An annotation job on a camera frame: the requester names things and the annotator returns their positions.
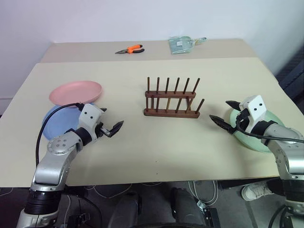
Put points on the dark rounded shape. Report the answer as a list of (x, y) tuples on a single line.
[(185, 206), (126, 209)]

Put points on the pink plate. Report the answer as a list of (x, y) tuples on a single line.
[(76, 92)]

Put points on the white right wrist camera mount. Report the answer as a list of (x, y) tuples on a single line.
[(255, 107)]

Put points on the green plate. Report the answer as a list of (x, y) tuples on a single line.
[(252, 145)]

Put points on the white sneaker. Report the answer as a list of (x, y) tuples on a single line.
[(253, 191)]

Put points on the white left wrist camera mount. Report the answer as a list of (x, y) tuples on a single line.
[(90, 115)]

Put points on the blue plate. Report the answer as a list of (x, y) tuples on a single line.
[(59, 121)]

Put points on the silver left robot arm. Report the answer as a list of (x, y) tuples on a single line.
[(52, 161)]

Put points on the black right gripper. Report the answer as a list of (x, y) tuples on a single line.
[(243, 121)]

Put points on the black office chair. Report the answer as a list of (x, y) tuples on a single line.
[(293, 73)]

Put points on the wooden dish rack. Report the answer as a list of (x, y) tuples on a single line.
[(171, 113)]

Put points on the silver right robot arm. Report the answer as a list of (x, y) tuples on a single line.
[(291, 164)]

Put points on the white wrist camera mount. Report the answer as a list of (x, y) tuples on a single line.
[(255, 107), (90, 115)]

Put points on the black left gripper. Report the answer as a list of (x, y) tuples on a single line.
[(97, 134)]

